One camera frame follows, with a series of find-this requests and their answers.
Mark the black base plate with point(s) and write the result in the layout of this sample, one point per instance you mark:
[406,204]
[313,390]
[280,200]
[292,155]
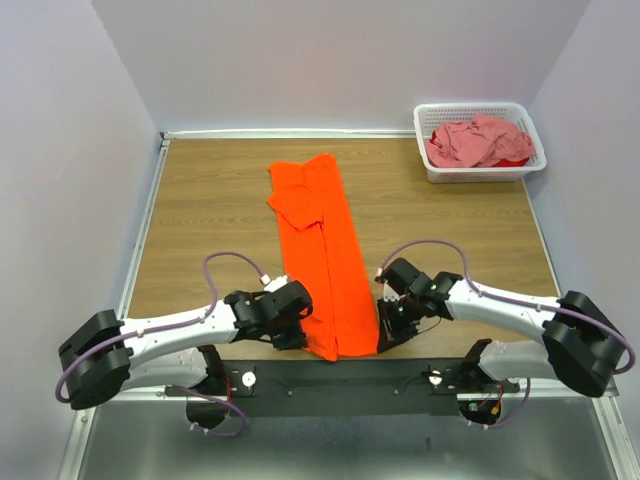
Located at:
[364,387]

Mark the white plastic basket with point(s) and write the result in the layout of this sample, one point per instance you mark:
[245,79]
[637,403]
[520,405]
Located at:
[427,117]

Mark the pink t shirt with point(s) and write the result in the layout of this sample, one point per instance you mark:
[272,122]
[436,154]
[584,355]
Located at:
[477,143]

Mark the orange t shirt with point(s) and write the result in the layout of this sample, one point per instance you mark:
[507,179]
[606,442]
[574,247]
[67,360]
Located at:
[320,249]

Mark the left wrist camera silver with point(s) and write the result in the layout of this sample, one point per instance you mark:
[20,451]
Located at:
[272,284]

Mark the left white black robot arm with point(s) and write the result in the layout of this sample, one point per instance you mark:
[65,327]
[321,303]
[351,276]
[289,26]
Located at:
[108,355]

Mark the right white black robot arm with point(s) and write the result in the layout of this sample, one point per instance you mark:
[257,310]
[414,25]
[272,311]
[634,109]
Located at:
[566,339]

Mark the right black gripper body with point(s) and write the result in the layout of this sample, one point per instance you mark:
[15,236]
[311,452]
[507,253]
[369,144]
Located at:
[410,313]

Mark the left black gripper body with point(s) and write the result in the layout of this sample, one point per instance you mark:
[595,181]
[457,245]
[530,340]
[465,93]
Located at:
[286,335]

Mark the red t shirt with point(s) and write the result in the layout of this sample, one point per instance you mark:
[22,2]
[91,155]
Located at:
[504,163]

